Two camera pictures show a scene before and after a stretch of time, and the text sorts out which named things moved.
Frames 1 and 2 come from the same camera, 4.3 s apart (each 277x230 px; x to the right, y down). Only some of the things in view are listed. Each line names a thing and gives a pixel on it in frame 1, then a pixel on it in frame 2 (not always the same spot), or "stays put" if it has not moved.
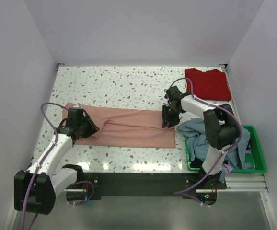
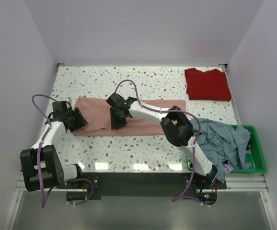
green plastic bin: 257,156 stays put
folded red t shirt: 212,85 stays put
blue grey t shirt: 196,129 stays put
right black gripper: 172,121 -> 118,124
